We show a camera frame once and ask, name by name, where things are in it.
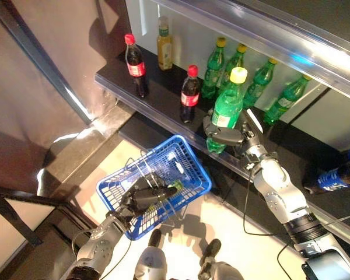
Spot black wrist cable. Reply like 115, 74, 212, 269
71, 230, 132, 280
242, 167, 295, 280

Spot small yellow tea bottle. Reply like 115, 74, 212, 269
156, 16, 174, 71

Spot black metal frame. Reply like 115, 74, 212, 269
0, 183, 97, 247

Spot cola bottle red cap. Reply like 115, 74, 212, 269
179, 65, 201, 124
124, 33, 149, 99

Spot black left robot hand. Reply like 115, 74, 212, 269
119, 174, 179, 222

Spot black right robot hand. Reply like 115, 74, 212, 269
202, 108, 265, 155

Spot dark metal wall rail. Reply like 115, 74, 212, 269
0, 0, 94, 123

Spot black shelf with clear strip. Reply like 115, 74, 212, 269
94, 43, 295, 181
244, 122, 350, 251
151, 0, 350, 103

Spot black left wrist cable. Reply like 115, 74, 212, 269
71, 230, 132, 280

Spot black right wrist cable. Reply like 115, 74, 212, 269
242, 167, 295, 280

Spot black base shelf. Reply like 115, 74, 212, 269
118, 112, 350, 263

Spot blue plastic shopping basket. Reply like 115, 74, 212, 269
96, 134, 213, 241

